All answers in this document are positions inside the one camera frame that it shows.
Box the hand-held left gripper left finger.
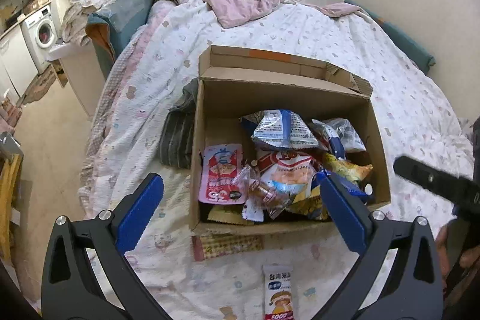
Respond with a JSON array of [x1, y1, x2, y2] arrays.
[[41, 172, 173, 320]]

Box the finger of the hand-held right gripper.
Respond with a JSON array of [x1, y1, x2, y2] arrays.
[[394, 155, 479, 208]]

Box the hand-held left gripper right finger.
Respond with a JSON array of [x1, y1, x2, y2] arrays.
[[319, 175, 443, 320]]

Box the yellow noodle snack packet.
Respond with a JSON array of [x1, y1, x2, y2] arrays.
[[320, 151, 374, 183]]

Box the white shrimp chips bag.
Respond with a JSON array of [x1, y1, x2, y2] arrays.
[[257, 151, 319, 201]]

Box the clear pastry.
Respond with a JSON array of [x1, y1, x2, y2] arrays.
[[243, 166, 291, 220]]

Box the silver snack packet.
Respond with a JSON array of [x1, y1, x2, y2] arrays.
[[311, 118, 367, 155]]

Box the pink snack packet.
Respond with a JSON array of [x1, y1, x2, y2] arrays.
[[198, 143, 249, 207]]

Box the silver blue-striped snack bag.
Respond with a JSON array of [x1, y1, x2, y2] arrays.
[[251, 110, 319, 151]]

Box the brown cardboard box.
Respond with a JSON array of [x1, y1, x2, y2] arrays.
[[187, 44, 392, 236]]

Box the person's right hand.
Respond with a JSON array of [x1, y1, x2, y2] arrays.
[[437, 223, 480, 270]]

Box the dark striped cloth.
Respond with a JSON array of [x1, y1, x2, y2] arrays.
[[157, 78, 199, 170]]

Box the long pink yellow bar packet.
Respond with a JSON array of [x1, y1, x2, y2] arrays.
[[191, 233, 264, 261]]

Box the white rice cracker packet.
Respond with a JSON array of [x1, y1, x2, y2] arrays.
[[262, 264, 298, 320]]

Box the yellow wooden chair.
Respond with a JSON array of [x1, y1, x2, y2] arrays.
[[0, 151, 25, 261]]

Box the teal bed cushion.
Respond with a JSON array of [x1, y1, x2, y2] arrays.
[[343, 0, 436, 73]]

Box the white bedside cabinet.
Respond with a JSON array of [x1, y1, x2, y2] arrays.
[[47, 43, 107, 118]]

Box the brown cardboard piece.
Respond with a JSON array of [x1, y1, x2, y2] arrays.
[[50, 59, 68, 88]]

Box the patterned floor rug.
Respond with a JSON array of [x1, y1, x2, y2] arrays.
[[22, 65, 59, 107]]

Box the white kitchen base cabinets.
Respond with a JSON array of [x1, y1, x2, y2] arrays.
[[0, 28, 40, 99]]

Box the teal orange-lined cushion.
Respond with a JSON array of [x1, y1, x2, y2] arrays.
[[85, 0, 155, 69]]

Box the white washing machine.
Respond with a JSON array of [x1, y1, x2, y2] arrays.
[[20, 5, 59, 73]]

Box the crumpled beige printed cloth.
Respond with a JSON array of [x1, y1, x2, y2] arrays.
[[61, 0, 139, 45]]

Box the pink blanket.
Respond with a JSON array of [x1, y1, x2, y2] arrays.
[[193, 0, 364, 29]]

